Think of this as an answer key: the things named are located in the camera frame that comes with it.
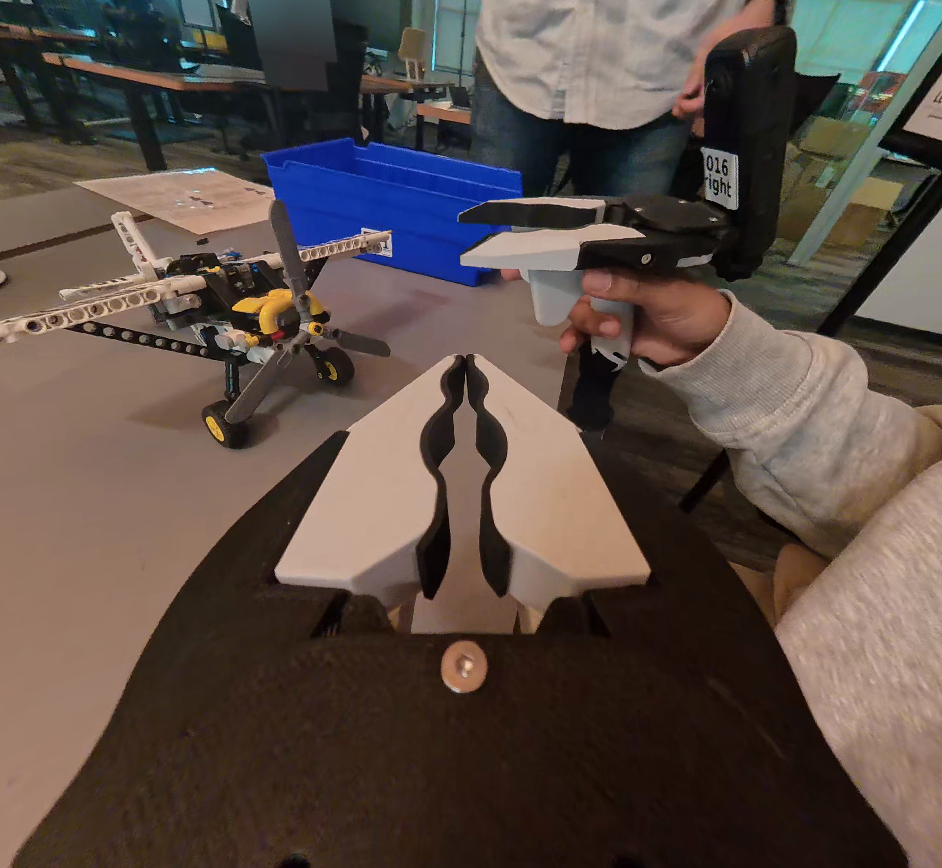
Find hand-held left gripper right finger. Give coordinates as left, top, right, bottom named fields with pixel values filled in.
left=467, top=353, right=653, bottom=609

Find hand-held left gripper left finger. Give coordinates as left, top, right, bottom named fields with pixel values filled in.
left=274, top=352, right=468, bottom=600

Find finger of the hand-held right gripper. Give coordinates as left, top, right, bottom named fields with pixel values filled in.
left=459, top=223, right=643, bottom=273
left=457, top=196, right=609, bottom=230

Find yellow white lego airplane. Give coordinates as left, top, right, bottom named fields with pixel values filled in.
left=0, top=200, right=394, bottom=451

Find person's right hand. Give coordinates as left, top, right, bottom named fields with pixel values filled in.
left=559, top=268, right=733, bottom=369

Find brown cardboard box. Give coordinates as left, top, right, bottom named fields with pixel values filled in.
left=776, top=177, right=905, bottom=251
left=798, top=116, right=877, bottom=181

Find blue plastic bin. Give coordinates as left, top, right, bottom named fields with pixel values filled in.
left=262, top=138, right=525, bottom=289

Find framed white sign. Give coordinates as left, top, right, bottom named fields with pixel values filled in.
left=876, top=66, right=942, bottom=170

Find wooden workbench black legs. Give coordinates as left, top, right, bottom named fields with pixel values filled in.
left=40, top=51, right=269, bottom=172
left=359, top=74, right=451, bottom=148

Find small beige stand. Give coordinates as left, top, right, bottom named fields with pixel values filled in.
left=397, top=28, right=428, bottom=82

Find person's grey sweater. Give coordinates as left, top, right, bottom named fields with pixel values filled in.
left=774, top=467, right=942, bottom=868

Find printed paper sheet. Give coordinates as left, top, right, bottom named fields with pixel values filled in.
left=74, top=169, right=277, bottom=236

